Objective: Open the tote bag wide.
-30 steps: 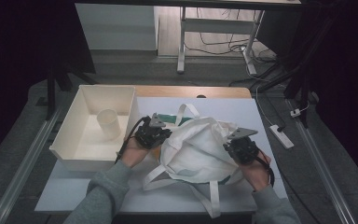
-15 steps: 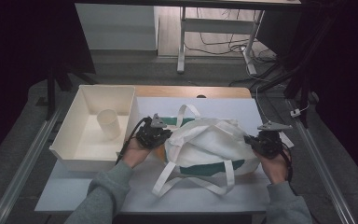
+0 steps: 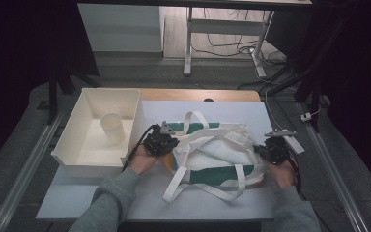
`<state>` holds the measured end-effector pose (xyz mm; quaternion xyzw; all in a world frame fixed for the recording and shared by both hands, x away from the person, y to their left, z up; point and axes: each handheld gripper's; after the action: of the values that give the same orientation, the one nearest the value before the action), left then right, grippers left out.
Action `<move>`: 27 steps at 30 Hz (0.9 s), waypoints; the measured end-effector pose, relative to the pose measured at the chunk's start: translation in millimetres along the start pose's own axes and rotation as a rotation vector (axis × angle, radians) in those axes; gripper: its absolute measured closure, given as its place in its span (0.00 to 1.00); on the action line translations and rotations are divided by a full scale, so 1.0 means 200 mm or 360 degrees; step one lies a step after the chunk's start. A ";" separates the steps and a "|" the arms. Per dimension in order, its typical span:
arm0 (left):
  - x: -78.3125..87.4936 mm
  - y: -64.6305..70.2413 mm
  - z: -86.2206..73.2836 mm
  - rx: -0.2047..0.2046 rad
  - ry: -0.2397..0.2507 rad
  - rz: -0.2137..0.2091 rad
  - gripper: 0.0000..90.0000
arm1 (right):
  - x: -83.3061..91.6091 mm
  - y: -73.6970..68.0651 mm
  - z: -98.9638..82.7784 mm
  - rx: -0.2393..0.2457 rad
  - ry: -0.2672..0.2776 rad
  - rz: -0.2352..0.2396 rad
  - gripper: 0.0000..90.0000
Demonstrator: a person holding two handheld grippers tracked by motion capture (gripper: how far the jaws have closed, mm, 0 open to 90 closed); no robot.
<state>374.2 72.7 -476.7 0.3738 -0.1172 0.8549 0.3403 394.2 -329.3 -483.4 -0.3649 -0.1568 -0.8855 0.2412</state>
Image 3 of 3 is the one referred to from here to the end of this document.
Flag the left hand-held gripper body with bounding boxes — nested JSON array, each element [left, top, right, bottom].
[[143, 120, 180, 158]]

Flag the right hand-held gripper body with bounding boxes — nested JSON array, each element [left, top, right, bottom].
[[261, 129, 298, 165]]

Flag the white tote bag coloured blobs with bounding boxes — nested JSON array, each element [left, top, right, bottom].
[[162, 110, 270, 204]]

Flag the white cup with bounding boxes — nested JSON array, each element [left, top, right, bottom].
[[100, 112, 128, 145]]

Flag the white plastic bin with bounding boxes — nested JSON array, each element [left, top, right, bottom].
[[50, 87, 142, 179]]

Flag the person's left hand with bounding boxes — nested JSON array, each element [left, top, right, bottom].
[[128, 148, 158, 176]]

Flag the person's right hand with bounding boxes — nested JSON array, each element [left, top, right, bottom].
[[265, 158, 299, 189]]

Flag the white power strip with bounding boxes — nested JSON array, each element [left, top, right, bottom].
[[283, 129, 306, 155]]

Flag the black metal stand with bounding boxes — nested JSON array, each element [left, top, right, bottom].
[[264, 9, 346, 133]]

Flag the dark curtain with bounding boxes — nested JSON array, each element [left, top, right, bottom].
[[312, 0, 371, 197], [0, 0, 100, 175]]

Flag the black tripod stand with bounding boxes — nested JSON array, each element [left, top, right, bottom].
[[46, 64, 100, 125]]

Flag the white cabinet panel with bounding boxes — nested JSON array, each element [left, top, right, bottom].
[[76, 3, 165, 53]]

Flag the white standing desk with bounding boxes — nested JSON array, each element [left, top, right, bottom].
[[76, 0, 313, 78]]

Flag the right hand-held gripper black cable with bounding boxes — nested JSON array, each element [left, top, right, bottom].
[[286, 154, 304, 195]]

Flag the white power cable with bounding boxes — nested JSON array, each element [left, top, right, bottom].
[[254, 66, 286, 131]]

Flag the metal floor rail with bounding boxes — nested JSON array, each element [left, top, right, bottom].
[[298, 102, 370, 232], [0, 107, 67, 232]]

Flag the tangle of floor cables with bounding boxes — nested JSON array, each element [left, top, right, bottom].
[[191, 8, 288, 66]]

